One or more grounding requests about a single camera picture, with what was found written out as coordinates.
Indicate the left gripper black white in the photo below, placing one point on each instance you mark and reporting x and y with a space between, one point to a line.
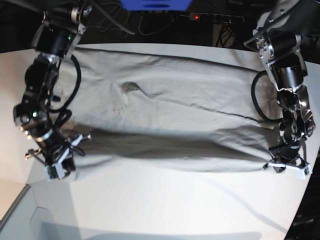
287 156

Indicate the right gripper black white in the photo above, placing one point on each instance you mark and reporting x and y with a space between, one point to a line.
58 147

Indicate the grey t-shirt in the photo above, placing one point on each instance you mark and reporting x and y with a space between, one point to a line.
167 112

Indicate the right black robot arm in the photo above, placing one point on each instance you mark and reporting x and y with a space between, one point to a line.
61 29

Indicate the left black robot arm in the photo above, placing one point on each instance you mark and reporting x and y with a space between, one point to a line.
277 39

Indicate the blue box at top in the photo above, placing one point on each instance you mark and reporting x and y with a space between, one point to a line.
156 5

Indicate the black power strip red light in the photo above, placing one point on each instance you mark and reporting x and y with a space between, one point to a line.
216 18

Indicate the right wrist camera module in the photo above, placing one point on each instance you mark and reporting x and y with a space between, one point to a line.
54 171

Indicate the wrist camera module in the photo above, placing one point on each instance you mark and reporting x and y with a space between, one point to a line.
303 172
54 171

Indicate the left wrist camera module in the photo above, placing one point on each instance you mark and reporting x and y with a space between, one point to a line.
303 172

